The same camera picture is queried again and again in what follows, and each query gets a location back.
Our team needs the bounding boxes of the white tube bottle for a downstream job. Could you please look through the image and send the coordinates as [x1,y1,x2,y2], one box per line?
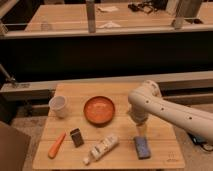
[83,134,119,165]

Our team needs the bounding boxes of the dark brown eraser block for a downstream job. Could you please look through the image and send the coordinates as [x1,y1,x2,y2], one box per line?
[70,128,84,147]

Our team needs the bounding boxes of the brown cardboard box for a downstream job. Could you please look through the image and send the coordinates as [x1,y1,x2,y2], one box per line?
[0,121,31,171]

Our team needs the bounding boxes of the clear water bottle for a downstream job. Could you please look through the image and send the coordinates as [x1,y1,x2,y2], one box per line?
[40,19,51,31]

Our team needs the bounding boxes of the grey metal post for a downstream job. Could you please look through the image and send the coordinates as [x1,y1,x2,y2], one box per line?
[172,0,203,29]
[86,0,96,33]

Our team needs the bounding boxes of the orange carrot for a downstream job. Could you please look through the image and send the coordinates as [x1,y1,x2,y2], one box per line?
[48,133,66,159]

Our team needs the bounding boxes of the black cables on desk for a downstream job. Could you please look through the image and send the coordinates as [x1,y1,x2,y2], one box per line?
[127,0,168,14]

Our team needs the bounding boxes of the blue sponge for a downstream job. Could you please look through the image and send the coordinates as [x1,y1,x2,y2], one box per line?
[133,136,151,160]

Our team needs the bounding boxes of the white plastic cup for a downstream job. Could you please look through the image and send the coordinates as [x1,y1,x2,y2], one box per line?
[48,96,67,118]

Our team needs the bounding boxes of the white paper on desk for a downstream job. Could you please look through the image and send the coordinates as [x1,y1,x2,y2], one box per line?
[98,6,119,12]

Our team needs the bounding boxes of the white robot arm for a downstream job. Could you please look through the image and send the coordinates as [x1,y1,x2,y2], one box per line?
[128,80,213,144]

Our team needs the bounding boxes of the orange bowl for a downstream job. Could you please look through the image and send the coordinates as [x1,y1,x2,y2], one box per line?
[83,96,115,125]

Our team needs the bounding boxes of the white crumpled paper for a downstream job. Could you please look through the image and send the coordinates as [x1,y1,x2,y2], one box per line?
[98,21,121,29]

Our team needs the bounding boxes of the grey metal post right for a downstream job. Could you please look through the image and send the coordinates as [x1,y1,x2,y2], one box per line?
[172,0,203,29]

